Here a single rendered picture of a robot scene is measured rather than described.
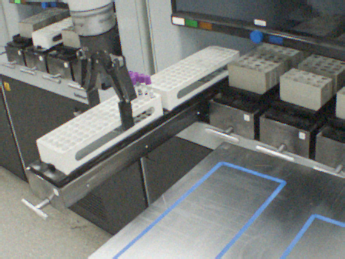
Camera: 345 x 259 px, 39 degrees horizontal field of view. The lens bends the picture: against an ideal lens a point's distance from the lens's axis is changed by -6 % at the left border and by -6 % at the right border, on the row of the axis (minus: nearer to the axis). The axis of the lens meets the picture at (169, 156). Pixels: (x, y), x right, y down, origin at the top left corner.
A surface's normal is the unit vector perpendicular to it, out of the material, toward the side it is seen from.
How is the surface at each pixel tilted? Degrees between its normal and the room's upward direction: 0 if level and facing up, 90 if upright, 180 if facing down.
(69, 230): 0
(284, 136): 90
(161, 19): 90
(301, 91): 90
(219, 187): 0
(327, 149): 90
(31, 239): 0
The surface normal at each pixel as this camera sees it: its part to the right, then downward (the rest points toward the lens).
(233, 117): -0.67, 0.46
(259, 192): -0.11, -0.84
